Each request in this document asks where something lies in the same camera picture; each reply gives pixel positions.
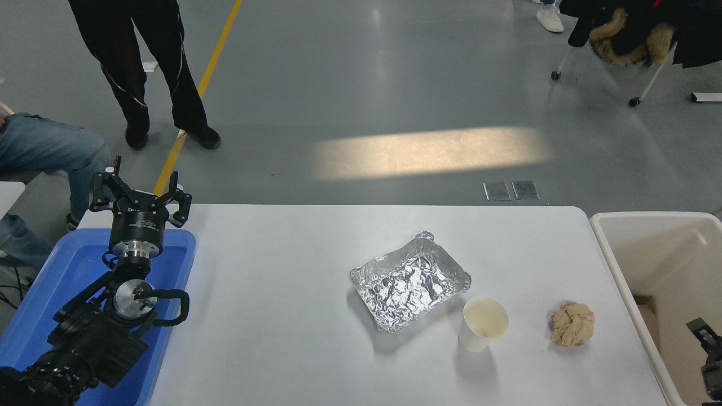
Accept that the white side table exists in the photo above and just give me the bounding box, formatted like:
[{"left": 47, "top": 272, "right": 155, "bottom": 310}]
[{"left": 0, "top": 181, "right": 27, "bottom": 220}]

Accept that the white wheeled chair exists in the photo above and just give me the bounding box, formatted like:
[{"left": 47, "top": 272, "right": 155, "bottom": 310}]
[{"left": 551, "top": 41, "right": 677, "bottom": 108}]

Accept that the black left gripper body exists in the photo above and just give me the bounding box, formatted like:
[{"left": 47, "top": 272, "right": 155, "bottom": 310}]
[{"left": 108, "top": 194, "right": 169, "bottom": 245}]

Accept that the crumpled tan paper ball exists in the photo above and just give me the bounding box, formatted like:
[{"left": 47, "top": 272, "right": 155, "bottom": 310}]
[{"left": 550, "top": 301, "right": 596, "bottom": 347}]

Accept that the crumpled foil tray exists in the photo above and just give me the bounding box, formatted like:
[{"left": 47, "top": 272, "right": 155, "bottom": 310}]
[{"left": 349, "top": 231, "right": 472, "bottom": 333}]

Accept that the blue plastic tray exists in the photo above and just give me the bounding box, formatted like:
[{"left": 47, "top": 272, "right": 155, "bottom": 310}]
[{"left": 0, "top": 228, "right": 197, "bottom": 406}]

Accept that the person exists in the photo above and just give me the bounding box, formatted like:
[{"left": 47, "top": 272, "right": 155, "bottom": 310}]
[
  {"left": 68, "top": 0, "right": 222, "bottom": 151},
  {"left": 531, "top": 0, "right": 565, "bottom": 33},
  {"left": 0, "top": 112, "right": 113, "bottom": 272}
]

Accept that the large pale bin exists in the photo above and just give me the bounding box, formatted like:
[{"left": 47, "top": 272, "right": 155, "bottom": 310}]
[{"left": 589, "top": 211, "right": 722, "bottom": 406}]

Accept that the white paper cup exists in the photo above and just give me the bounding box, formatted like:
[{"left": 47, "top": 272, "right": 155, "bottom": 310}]
[{"left": 457, "top": 296, "right": 510, "bottom": 353}]

